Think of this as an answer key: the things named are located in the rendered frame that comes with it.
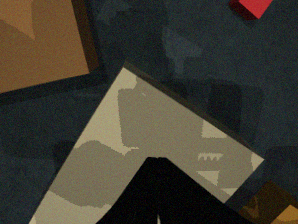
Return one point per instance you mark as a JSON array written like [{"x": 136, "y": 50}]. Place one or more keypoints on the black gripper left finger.
[{"x": 138, "y": 204}]

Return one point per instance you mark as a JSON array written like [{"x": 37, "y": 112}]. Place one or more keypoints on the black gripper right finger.
[{"x": 182, "y": 200}]

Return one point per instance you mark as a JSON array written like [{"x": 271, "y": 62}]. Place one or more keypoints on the small red block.
[{"x": 249, "y": 9}]

